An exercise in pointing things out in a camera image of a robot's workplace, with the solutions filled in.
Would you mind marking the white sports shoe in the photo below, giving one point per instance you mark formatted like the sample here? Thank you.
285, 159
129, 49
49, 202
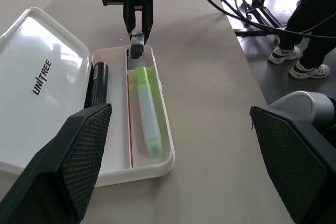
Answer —
284, 54
309, 71

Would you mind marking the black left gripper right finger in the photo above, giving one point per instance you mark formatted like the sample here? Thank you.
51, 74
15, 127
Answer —
302, 171

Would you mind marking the green highlighter pen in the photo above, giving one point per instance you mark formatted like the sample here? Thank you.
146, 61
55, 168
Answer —
148, 111

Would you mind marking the small black binder clip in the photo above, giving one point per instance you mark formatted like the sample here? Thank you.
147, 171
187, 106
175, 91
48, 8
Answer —
137, 47

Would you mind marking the silver robot body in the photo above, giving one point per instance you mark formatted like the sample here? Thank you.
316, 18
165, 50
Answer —
296, 103

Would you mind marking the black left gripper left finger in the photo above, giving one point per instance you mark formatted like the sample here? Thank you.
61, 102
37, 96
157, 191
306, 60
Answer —
52, 176

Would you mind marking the black marker with red cap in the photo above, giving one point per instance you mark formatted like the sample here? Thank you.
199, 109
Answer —
99, 85

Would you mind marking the white plastic pencil case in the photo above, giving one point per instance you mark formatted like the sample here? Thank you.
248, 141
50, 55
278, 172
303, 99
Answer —
39, 64

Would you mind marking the person in dark trousers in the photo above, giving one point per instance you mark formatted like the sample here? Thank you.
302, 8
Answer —
315, 11

